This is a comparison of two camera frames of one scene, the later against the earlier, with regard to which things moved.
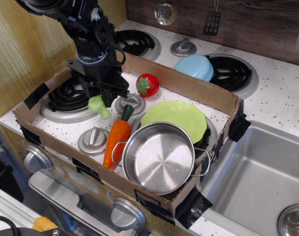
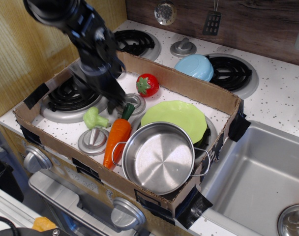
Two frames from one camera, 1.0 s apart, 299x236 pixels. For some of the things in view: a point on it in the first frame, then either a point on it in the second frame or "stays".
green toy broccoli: [96, 104] to [91, 118]
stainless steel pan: [159, 158] stays
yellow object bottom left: [42, 223] stays
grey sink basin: [251, 181] stays
